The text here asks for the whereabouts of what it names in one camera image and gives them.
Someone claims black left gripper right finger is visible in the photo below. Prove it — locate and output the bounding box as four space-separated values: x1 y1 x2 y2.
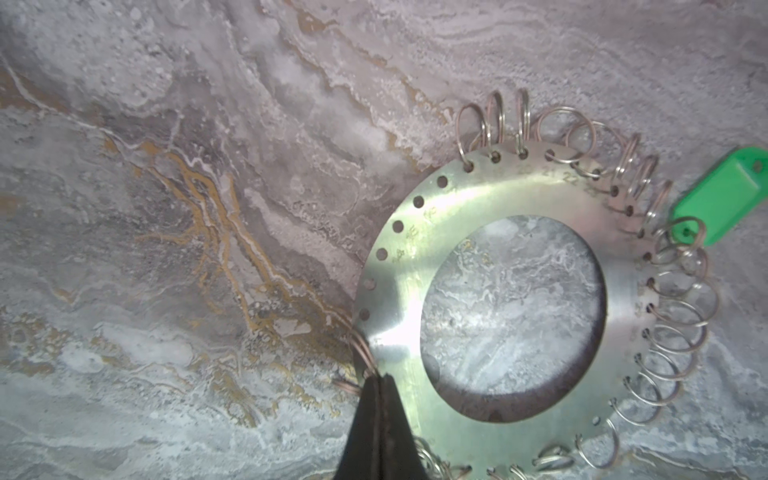
377 375 428 480

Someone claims green key tag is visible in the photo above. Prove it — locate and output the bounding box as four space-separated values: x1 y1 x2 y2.
671 147 767 246

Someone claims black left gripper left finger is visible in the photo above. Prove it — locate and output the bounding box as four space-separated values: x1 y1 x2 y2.
333 376 382 480

